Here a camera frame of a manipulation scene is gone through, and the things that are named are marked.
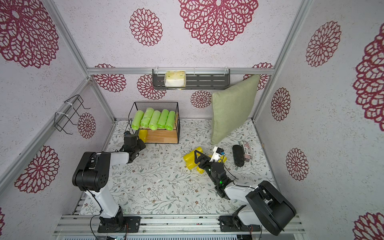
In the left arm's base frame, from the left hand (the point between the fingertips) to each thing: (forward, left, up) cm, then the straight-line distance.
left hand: (142, 141), depth 102 cm
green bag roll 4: (+6, -16, +17) cm, 24 cm away
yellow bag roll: (-21, -39, 0) cm, 45 cm away
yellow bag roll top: (-4, -39, -4) cm, 39 cm away
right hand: (-16, -37, +12) cm, 42 cm away
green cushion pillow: (+6, -56, +26) cm, 62 cm away
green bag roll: (+6, 0, +16) cm, 17 cm away
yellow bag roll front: (+6, +1, 0) cm, 6 cm away
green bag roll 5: (+4, -21, +17) cm, 28 cm away
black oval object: (-8, -64, -1) cm, 65 cm away
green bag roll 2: (+8, -6, +16) cm, 19 cm away
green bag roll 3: (+6, -11, +16) cm, 20 cm away
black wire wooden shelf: (+8, -10, -3) cm, 13 cm away
